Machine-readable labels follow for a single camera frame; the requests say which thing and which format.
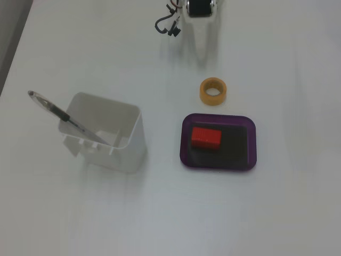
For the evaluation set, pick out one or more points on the purple plastic tray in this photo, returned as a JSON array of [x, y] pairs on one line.
[[237, 154]]

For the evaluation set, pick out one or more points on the red cube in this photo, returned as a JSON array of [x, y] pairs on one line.
[[206, 138]]

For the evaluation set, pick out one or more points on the white plastic pen holder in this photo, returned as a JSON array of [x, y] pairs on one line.
[[130, 154]]

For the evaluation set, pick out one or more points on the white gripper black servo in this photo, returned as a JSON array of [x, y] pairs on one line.
[[200, 9]]

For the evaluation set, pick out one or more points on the yellow masking tape roll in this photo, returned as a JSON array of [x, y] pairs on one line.
[[205, 98]]

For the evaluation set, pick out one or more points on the black ballpoint pen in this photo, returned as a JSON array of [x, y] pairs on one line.
[[60, 113]]

